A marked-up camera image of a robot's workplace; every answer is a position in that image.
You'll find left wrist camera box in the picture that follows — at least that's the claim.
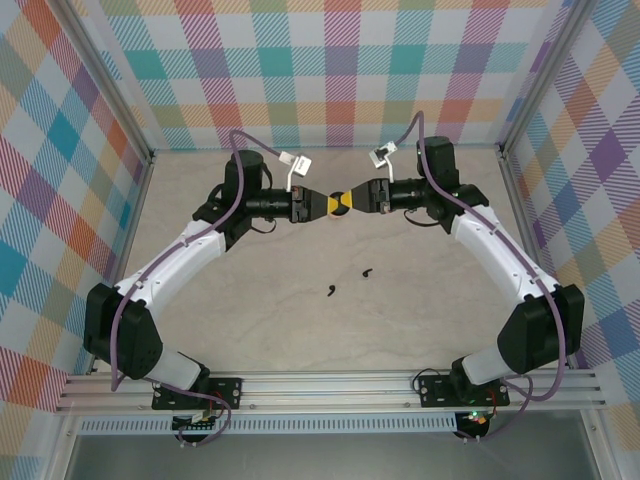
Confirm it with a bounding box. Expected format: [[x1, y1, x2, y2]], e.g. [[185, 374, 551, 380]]
[[277, 151, 315, 194]]

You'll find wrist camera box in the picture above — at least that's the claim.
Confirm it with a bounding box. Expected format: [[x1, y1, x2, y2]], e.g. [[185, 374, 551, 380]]
[[368, 143, 399, 182], [277, 151, 315, 194]]

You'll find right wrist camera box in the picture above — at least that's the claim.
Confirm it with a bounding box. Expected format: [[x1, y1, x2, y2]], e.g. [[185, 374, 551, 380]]
[[368, 143, 399, 182]]

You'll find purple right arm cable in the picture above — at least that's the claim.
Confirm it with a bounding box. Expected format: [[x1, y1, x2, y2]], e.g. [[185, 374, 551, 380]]
[[384, 110, 572, 444]]

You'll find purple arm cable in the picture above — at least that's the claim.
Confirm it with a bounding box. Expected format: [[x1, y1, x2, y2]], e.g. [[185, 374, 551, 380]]
[[384, 110, 572, 444], [109, 129, 286, 449]]

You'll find aluminium side floor rail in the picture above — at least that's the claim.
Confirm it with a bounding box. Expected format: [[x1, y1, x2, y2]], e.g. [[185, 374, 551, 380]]
[[497, 147, 621, 480], [47, 152, 157, 480]]

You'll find aluminium corner post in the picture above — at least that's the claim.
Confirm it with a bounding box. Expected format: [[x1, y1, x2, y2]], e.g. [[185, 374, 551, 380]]
[[497, 0, 591, 161], [47, 0, 157, 166]]

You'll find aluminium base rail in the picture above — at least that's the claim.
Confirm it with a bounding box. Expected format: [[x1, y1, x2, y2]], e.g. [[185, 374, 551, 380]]
[[57, 368, 609, 414]]

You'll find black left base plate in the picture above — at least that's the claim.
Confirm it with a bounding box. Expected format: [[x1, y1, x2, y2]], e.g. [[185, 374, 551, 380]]
[[152, 377, 245, 412]]

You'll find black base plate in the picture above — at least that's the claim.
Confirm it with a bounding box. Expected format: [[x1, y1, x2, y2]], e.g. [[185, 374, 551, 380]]
[[416, 372, 512, 409], [152, 377, 245, 412]]

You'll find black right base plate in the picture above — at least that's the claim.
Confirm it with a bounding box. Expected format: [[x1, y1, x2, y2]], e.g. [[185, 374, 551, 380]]
[[416, 372, 512, 409]]

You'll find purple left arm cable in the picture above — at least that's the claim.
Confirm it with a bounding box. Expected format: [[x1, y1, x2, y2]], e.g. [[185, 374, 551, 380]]
[[109, 129, 286, 449]]

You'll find slotted white cable tray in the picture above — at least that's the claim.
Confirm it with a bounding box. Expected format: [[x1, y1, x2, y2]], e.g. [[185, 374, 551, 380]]
[[79, 417, 460, 436]]

